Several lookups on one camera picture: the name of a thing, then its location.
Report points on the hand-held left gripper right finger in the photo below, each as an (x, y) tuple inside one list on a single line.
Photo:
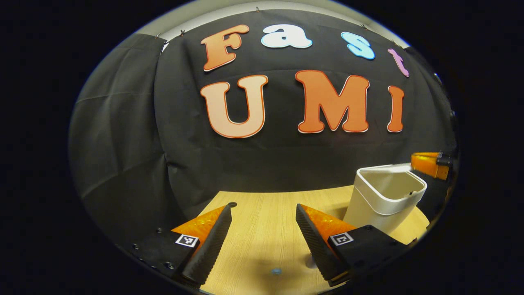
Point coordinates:
[(315, 246)]

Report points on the white desktop garbage bin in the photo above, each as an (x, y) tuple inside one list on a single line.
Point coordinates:
[(372, 205)]

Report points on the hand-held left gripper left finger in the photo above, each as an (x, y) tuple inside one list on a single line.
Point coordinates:
[(211, 246)]

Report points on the wooden desktop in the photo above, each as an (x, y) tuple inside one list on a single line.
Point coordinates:
[(262, 229)]

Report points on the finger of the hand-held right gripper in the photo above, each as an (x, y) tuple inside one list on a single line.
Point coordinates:
[(425, 164)]

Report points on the black backdrop cloth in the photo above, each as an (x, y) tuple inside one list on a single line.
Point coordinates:
[(286, 164)]

